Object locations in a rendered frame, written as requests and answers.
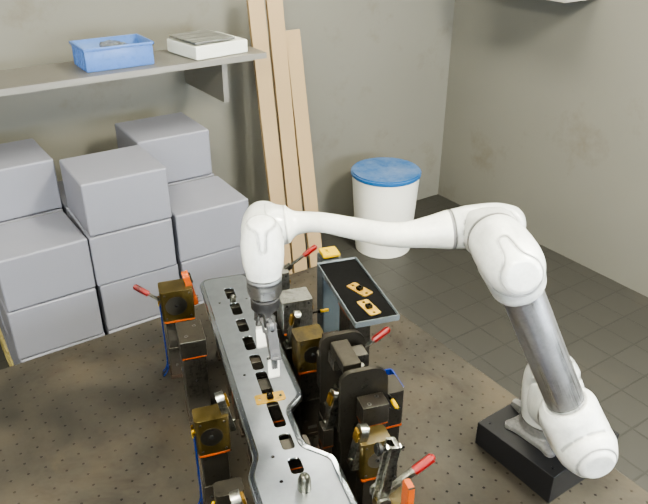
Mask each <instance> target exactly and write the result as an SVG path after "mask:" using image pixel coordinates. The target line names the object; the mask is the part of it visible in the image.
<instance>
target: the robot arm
mask: <svg viewBox="0 0 648 504"><path fill-rule="evenodd" d="M310 232H319V233H326V234H330V235H335V236H339V237H343V238H348V239H352V240H357V241H361V242H365V243H370V244H374V245H380V246H387V247H398V248H437V249H466V250H467V251H468V252H470V253H471V255H472V258H473V260H474V262H475V264H476V265H477V268H478V271H479V273H480V275H481V276H482V278H483V280H484V282H485V283H486V285H487V287H488V289H489V290H490V292H491V294H492V296H493V297H494V298H495V299H496V300H497V301H498V302H500V303H502V304H503V305H504V307H505V309H506V311H507V314H508V316H509V319H510V321H511V323H512V326H513V328H514V330H515V333H516V335H517V338H518V340H519V342H520V345H521V347H522V350H523V352H524V354H525V357H526V359H527V361H528V364H527V366H526V368H525V371H524V375H523V380H522V388H521V400H519V399H514V400H513V401H512V402H511V406H512V407H513V408H514V409H515V410H516V411H517V412H518V413H519V415H518V416H516V417H514V418H511V419H508V420H506V421H505V428H506V429H508V430H511V431H513V432H515V433H516V434H518V435H519V436H521V437H522V438H523V439H525V440H526V441H528V442H529V443H530V444H532V445H533V446H535V447H536V448H538V449H539V450H540V451H541V452H542V453H543V454H544V455H545V456H546V457H548V458H553V457H554V456H555V455H556V457H557V458H558V460H559V461H560V462H561V464H562V465H563V466H564V467H565V468H567V469H568V470H569V471H571V472H572V473H574V474H576V475H577V476H580V477H582V478H590V479H594V478H600V477H602V476H604V475H606V474H608V473H609V472H610V471H611V470H612V469H613V468H614V466H615V464H616V463H617V460H618V442H617V438H616V436H615V434H614V433H613V431H612V429H611V427H610V425H609V423H608V421H607V419H606V417H605V415H604V413H603V411H602V409H601V407H600V404H599V402H598V400H597V398H596V397H595V395H594V394H593V393H592V392H591V391H590V390H588V389H586V388H585V387H584V384H583V381H582V379H581V373H580V370H579V367H578V366H577V364H576V362H575V361H574V359H573V358H572V357H571V356H569V353H568V351H567V348H566V345H565V343H564V340H563V337H562V335H561V332H560V330H559V327H558V324H557V322H556V319H555V316H554V314H553V311H552V308H551V306H550V303H549V301H548V298H547V295H546V293H545V290H544V289H545V287H546V283H547V277H546V261H545V257H544V254H543V252H542V250H541V248H540V247H539V245H538V243H537V242H536V241H535V239H534V238H533V236H532V235H531V234H530V233H529V232H528V230H527V229H526V218H525V215H524V214H523V212H522V211H521V210H520V209H519V208H518V207H516V206H513V205H509V204H504V203H481V204H473V205H465V206H461V207H457V208H453V209H449V210H444V211H441V212H438V213H435V214H433V215H429V216H426V217H423V218H419V219H416V220H412V221H406V222H381V221H374V220H368V219H362V218H356V217H349V216H343V215H337V214H331V213H324V212H310V211H293V210H291V209H289V208H288V207H287V206H286V205H277V204H274V203H272V202H269V201H257V202H255V203H253V204H251V205H250V206H249V207H248V208H247V210H246V211H245V213H244V215H243V219H242V223H241V242H240V246H241V257H242V264H243V268H244V270H245V273H246V284H247V292H248V295H249V297H250V303H251V309H252V310H253V311H254V320H255V321H256V323H255V325H256V326H257V327H256V342H257V348H258V349H259V348H264V347H267V348H268V354H269V356H267V358H266V359H267V360H268V377H269V379H270V378H275V377H280V363H279V360H281V355H280V348H279V341H278V334H277V323H276V322H275V316H274V314H273V313H274V312H275V311H277V310H278V309H279V307H280V295H281V293H282V268H283V265H284V245H286V244H288V243H291V241H292V240H293V238H294V237H296V236H297V235H299V234H303V233H310ZM272 314H273V315H272Z"/></svg>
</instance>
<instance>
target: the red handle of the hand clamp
mask: <svg viewBox="0 0 648 504"><path fill-rule="evenodd" d="M435 459H436V457H435V456H434V455H433V454H432V455H431V454H430V453H429V454H428V455H426V456H425V457H424V458H422V459H421V460H420V461H418V462H417V463H415V464H414V465H413V466H412V467H411V468H410V469H409V470H407V471H406V472H405V473H403V474H402V475H400V476H399V477H398V478H396V479H395V480H394V481H393V482H392V486H391V490H390V494H391V493H392V492H394V491H395V490H396V489H398V488H399V487H401V486H402V482H403V479H407V478H410V479H411V478H413V477H414V476H415V475H418V474H419V473H421V472H422V471H424V470H425V469H426V468H428V467H429V466H430V465H432V464H433V463H434V462H436V461H435ZM390 494H389V495H390Z"/></svg>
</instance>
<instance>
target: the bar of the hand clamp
mask: <svg viewBox="0 0 648 504"><path fill-rule="evenodd" d="M404 448H405V446H404V444H401V443H399V442H398V441H397V440H396V438H395V437H387V438H386V439H385V443H384V446H382V444H381V443H380V442H376V443H375V445H374V452H375V454H376V455H377V456H381V460H380V464H379V468H378V472H377V477H376V481H375V485H374V489H373V493H372V498H373V499H374V497H376V493H377V492H378V491H380V493H379V497H378V501H379V500H380V499H382V498H386V497H387V498H389V494H390V490H391V486H392V482H393V478H394V474H395V470H396V467H397V463H398V459H399V455H400V451H401V449H404ZM378 501H377V503H378Z"/></svg>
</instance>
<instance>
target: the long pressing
mask: <svg viewBox="0 0 648 504"><path fill-rule="evenodd" d="M227 289H233V291H234V293H235V296H236V302H235V303H231V302H230V299H228V298H227V296H226V293H225V290H227ZM200 290H201V293H202V296H203V300H204V303H205V306H206V309H207V313H208V316H209V319H210V322H211V325H212V329H213V332H214V335H215V338H216V342H217V345H218V348H219V351H220V355H221V358H222V361H223V364H224V367H225V371H226V374H227V377H228V380H229V384H230V387H231V390H232V393H233V396H234V400H235V403H236V406H237V409H238V413H239V416H240V419H241V422H242V426H243V429H244V432H245V435H246V438H247V442H248V445H249V448H250V451H251V455H252V464H251V468H250V472H249V477H248V480H249V485H250V488H251V492H252V495H253V498H254V502H255V504H358V503H357V501H356V499H355V497H354V494H353V492H352V490H351V488H350V486H349V483H348V481H347V479H346V477H345V475H344V472H343V470H342V468H341V466H340V464H339V462H338V459H337V458H336V457H335V456H334V455H333V454H331V453H329V452H326V451H323V450H320V449H318V448H315V447H312V446H310V445H308V444H307V443H306V442H305V441H304V439H303V437H302V434H301V432H300V429H299V427H298V425H297V422H296V420H295V417H294V415H293V411H294V410H295V408H296V407H297V406H298V405H299V403H300V402H301V401H302V399H303V392H302V389H301V387H300V385H299V383H298V380H297V378H296V376H295V374H294V372H293V369H292V367H291V365H290V363H289V360H288V358H287V356H286V354H285V351H284V349H283V347H282V345H281V343H280V340H279V338H278V341H279V348H280V355H281V360H279V363H280V377H275V378H270V379H269V377H268V360H267V359H266V358H267V356H269V354H268V348H267V347H264V348H259V349H258V348H257V342H256V327H257V326H256V325H255V323H256V321H255V320H254V311H253V310H252V309H251V303H250V297H249V295H248V292H247V284H246V273H243V274H238V275H231V276H225V277H218V278H212V279H207V280H204V281H202V282H201V283H200ZM246 298H248V299H246ZM219 303H220V304H219ZM232 304H239V306H240V309H241V311H242V314H239V315H234V314H233V312H232V309H231V306H230V305H232ZM238 320H245V321H246V324H247V327H248V329H249V330H248V331H245V332H240V331H239V328H238V325H237V323H236V321H238ZM246 337H251V338H252V339H253V342H254V345H255V347H256V348H255V349H253V350H247V349H246V347H245V344H244V342H243V338H246ZM252 356H259V357H260V360H261V362H262V365H263V369H259V370H254V369H253V366H252V363H251V361H250V357H252ZM258 373H266V375H267V378H268V380H269V383H270V386H271V388H272V391H273V392H276V391H281V390H282V391H284V394H285V396H286V399H285V400H281V401H276V402H277V403H278V406H279V409H280V411H281V414H282V416H283V419H284V421H285V424H286V425H285V426H283V427H278V428H277V427H275V426H274V423H273V420H272V418H271V415H270V412H269V410H268V407H267V404H268V403H266V404H261V405H257V404H256V401H255V398H254V396H256V395H261V394H263V393H262V391H261V388H260V385H259V382H258V380H257V377H256V374H258ZM244 374H245V375H246V376H243V375H244ZM282 435H290V437H291V439H292V442H293V444H294V448H292V449H288V450H284V449H283V448H282V445H281V442H280V439H279V437H280V436H282ZM271 456H275V457H274V458H271ZM293 459H299V460H300V462H301V465H302V468H303V470H304V471H303V472H307V473H308V474H309V475H310V477H311V491H310V492H309V493H307V494H301V493H300V492H299V491H298V477H299V475H300V474H301V473H298V474H293V473H292V472H291V469H290V467H289V464H288V461H289V460H293ZM281 480H282V481H283V483H280V482H279V481H281Z"/></svg>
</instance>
